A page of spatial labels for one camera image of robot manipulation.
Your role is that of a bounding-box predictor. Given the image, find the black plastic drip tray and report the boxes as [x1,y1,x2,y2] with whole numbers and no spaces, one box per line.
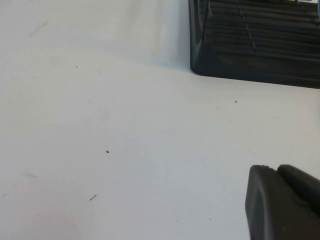
[188,0,320,90]

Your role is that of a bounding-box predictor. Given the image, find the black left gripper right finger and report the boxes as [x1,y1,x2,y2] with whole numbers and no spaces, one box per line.
[276,163,320,218]

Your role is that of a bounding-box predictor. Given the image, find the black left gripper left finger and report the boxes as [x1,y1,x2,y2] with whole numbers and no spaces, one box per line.
[244,164,320,240]

